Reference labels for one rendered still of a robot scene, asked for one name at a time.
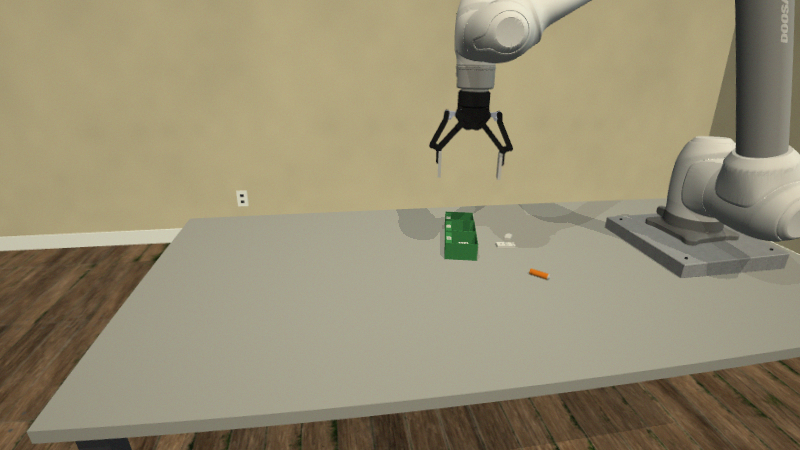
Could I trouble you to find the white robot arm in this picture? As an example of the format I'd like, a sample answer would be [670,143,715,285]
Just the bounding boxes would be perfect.
[455,0,800,246]

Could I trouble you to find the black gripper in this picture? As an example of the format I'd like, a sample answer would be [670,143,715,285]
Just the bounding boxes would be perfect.
[429,90,513,180]

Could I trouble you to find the green rack of bins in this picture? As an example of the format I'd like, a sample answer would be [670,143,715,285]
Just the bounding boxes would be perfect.
[444,212,478,261]

